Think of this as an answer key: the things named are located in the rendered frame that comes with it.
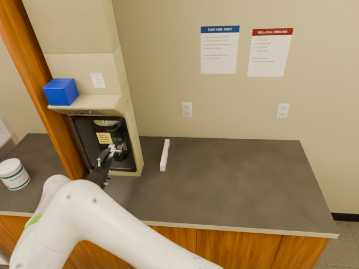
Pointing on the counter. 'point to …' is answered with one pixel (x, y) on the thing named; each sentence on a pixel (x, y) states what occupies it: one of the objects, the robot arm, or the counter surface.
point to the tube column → (73, 25)
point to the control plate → (82, 112)
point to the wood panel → (38, 82)
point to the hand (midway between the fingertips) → (110, 150)
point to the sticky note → (104, 137)
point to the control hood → (95, 104)
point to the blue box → (61, 92)
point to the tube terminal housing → (115, 66)
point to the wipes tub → (14, 174)
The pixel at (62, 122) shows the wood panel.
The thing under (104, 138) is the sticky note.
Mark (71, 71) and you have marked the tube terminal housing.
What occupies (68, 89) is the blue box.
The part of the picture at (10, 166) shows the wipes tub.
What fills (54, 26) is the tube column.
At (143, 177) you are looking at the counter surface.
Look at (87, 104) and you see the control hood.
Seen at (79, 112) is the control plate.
